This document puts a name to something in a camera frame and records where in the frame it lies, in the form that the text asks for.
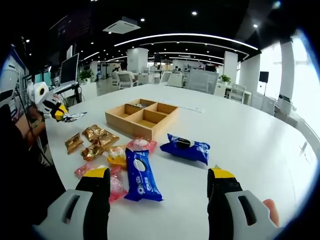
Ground wooden divided container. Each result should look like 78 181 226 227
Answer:
104 98 180 141

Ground yellow marshmallow packet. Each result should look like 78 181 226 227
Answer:
106 145 128 169

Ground white power strip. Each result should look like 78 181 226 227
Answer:
178 104 206 114

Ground red snack packet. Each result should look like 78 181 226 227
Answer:
109 166 129 203

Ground open silver laptop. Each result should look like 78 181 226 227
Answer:
51 52 80 95

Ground black monitor on stand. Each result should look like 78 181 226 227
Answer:
258 71 270 97

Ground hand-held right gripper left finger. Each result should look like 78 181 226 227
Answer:
32 166 111 240

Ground ceiling air conditioner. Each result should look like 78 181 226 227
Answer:
102 16 141 35

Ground white table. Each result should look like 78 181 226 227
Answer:
45 83 318 240

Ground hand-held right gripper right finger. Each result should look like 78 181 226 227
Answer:
206 164 281 240

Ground person's left hand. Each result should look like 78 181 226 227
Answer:
28 104 47 128

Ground white printer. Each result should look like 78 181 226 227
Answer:
276 94 293 115

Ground silver blue snack packets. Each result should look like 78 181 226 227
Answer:
125 98 149 109

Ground dark hanging display board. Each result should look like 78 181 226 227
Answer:
48 9 92 47

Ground white office chair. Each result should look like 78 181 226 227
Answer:
226 83 247 104
117 73 138 90

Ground grey mesh office chair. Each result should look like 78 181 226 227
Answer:
183 69 220 95

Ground blue cookie packet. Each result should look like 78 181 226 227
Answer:
159 133 211 166
124 147 165 203

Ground blue white wall poster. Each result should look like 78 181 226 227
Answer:
8 46 28 73

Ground person's dark clothing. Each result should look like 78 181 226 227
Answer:
0 104 67 226

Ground black tripod stand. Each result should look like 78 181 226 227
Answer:
71 83 83 105

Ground green potted plant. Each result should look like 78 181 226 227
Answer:
219 74 232 86
77 69 95 85

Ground person's right hand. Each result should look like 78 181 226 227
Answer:
262 198 280 227

